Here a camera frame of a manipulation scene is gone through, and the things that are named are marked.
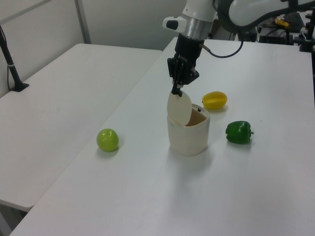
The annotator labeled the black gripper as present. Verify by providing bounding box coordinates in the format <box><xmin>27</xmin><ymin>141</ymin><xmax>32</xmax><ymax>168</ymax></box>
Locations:
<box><xmin>167</xmin><ymin>33</ymin><xmax>205</xmax><ymax>97</ymax></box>

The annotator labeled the beige garbage bin with lid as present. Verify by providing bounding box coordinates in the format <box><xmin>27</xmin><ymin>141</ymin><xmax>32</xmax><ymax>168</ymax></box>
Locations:
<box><xmin>166</xmin><ymin>91</ymin><xmax>211</xmax><ymax>157</ymax></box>

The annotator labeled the yellow toy starfruit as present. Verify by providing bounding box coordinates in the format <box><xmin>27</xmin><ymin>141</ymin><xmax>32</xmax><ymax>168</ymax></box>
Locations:
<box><xmin>201</xmin><ymin>91</ymin><xmax>228</xmax><ymax>110</ymax></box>

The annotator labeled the black electronics box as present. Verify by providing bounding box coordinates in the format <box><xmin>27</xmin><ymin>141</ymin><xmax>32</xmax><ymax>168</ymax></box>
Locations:
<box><xmin>242</xmin><ymin>27</ymin><xmax>258</xmax><ymax>43</ymax></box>

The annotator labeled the dark green toy bell pepper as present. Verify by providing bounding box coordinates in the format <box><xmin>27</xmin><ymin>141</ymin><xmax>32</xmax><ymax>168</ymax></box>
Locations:
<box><xmin>225</xmin><ymin>120</ymin><xmax>255</xmax><ymax>145</ymax></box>

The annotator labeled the black flat device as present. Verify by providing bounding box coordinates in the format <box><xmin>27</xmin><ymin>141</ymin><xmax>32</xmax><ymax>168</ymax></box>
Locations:
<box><xmin>258</xmin><ymin>26</ymin><xmax>294</xmax><ymax>45</ymax></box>

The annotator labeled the light green toy apple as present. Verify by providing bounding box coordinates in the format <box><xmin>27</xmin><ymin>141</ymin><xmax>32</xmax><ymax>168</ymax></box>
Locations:
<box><xmin>96</xmin><ymin>128</ymin><xmax>120</xmax><ymax>153</ymax></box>

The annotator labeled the yellow tool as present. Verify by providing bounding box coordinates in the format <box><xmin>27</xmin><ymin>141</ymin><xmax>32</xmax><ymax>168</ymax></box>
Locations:
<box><xmin>275</xmin><ymin>16</ymin><xmax>290</xmax><ymax>28</ymax></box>

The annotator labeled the black clamp stand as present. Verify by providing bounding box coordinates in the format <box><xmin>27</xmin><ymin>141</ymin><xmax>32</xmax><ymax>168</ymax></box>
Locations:
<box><xmin>292</xmin><ymin>14</ymin><xmax>315</xmax><ymax>53</ymax></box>

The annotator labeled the black pole with base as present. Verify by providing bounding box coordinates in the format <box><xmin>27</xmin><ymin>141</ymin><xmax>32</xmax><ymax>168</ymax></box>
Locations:
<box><xmin>0</xmin><ymin>24</ymin><xmax>30</xmax><ymax>92</ymax></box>

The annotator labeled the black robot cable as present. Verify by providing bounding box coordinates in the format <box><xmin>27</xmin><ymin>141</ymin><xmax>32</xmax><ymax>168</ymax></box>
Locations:
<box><xmin>199</xmin><ymin>40</ymin><xmax>245</xmax><ymax>59</ymax></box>

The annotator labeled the grey partition corner post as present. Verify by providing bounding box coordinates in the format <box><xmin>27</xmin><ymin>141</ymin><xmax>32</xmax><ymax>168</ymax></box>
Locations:
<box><xmin>74</xmin><ymin>0</ymin><xmax>92</xmax><ymax>45</ymax></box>

